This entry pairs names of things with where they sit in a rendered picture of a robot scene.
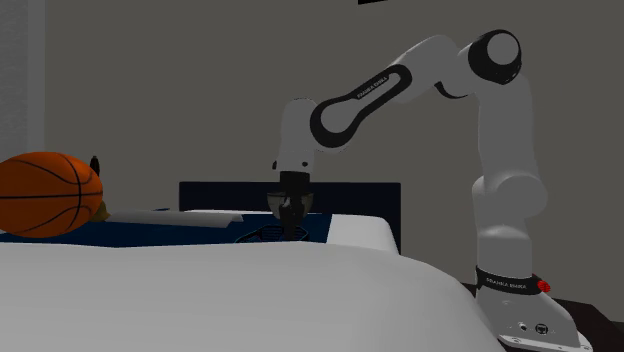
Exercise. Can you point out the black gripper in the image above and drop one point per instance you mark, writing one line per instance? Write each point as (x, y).
(295, 183)

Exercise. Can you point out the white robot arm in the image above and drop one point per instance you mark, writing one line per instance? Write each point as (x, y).
(504, 161)

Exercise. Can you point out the grey bowl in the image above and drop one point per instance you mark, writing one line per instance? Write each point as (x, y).
(274, 202)

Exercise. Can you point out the blue shutter glasses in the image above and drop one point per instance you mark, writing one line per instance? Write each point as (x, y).
(265, 234)

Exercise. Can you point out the bed with white duvet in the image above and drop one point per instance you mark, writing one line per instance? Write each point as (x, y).
(234, 297)

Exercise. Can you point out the olive green object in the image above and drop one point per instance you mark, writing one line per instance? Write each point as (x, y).
(101, 213)

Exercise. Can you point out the small black object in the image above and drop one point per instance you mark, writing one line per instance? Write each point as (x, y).
(95, 164)

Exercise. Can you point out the orange basketball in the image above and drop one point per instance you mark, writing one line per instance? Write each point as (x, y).
(44, 195)

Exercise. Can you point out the dark robot stand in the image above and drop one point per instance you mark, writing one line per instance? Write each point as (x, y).
(602, 324)

